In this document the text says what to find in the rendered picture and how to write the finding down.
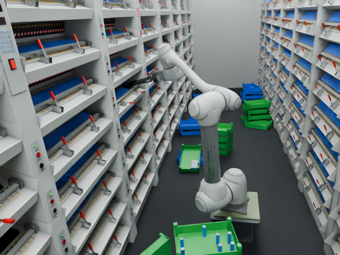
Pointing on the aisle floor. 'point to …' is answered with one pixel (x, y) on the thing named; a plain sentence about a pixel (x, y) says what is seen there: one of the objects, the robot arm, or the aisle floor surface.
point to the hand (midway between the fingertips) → (133, 83)
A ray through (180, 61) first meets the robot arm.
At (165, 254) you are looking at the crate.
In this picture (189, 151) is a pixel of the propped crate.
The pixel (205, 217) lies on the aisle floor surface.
